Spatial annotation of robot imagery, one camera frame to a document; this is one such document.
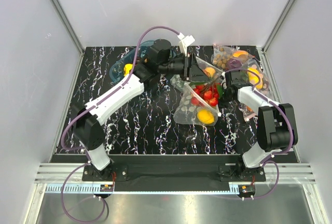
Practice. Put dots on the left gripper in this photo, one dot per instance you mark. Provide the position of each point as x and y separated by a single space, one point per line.
191 70

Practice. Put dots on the yellow fake lemon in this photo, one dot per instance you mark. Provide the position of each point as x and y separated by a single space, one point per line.
205 116

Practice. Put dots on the polka dot zip bag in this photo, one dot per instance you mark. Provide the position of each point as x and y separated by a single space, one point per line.
189 105

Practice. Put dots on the yellow fake bell pepper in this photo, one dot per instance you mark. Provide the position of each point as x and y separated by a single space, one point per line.
127 68

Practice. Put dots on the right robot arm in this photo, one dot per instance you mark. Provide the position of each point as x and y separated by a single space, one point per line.
276 124

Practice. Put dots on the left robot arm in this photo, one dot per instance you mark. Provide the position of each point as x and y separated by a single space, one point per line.
87 126

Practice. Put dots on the green patterned zip bag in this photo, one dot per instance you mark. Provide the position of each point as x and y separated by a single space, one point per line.
211 71

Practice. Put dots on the zip bag with yellow food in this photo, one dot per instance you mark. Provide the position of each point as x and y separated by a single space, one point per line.
252 74

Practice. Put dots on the zip bag with purple food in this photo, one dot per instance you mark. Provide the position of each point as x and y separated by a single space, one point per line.
226 58

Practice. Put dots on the teal transparent plastic tub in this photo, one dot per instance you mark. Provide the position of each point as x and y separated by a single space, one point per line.
117 71

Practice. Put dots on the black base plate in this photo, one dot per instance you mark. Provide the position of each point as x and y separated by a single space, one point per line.
172 173

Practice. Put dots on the aluminium frame post right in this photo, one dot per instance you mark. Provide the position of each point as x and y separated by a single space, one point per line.
279 23

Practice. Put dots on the aluminium frame post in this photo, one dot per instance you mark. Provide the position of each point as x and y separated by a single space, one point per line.
67 25
279 23

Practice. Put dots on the aluminium frame post left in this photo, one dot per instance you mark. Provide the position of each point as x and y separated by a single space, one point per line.
67 25

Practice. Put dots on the aluminium front rail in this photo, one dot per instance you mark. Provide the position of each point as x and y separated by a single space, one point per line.
69 178

